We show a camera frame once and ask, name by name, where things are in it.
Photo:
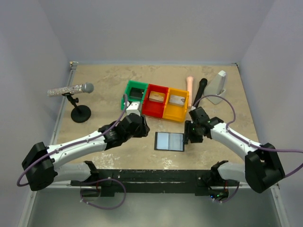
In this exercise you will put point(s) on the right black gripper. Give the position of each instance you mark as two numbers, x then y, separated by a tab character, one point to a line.
188	134

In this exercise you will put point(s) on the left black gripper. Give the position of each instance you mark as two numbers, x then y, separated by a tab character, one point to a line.
144	130

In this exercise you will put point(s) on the black leather card holder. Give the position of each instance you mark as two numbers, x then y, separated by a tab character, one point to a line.
168	141

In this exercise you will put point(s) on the yellow plastic bin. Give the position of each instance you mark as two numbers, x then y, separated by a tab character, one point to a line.
175	112

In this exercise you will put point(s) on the green plastic bin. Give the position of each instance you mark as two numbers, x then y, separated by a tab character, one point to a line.
137	84

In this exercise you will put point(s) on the red plastic bin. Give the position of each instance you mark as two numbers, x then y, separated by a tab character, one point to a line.
151	108

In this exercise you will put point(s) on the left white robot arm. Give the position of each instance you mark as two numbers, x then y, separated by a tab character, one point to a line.
42	163

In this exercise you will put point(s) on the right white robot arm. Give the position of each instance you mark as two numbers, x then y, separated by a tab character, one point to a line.
262	167

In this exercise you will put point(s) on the silver card in yellow bin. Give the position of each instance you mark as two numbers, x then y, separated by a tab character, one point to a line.
177	100

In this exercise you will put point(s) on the card in red bin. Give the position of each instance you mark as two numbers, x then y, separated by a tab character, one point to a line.
156	96

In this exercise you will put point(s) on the black item in green bin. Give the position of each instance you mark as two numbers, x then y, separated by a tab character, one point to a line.
136	93

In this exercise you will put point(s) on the black microphone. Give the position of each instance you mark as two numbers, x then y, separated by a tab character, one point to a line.
202	85

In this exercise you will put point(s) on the grey wedge stand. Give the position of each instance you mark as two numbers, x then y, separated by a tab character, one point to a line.
216	88

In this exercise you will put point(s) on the pink microphone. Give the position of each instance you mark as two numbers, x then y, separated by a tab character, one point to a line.
189	80

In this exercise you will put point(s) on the glitter silver microphone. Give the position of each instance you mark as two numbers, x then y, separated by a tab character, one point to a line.
75	89

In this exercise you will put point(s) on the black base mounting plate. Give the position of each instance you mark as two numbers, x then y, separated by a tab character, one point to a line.
197	182

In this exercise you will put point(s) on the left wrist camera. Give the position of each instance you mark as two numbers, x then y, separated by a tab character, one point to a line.
134	108

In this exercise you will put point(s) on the aluminium frame rail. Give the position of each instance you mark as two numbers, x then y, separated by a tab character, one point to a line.
31	196

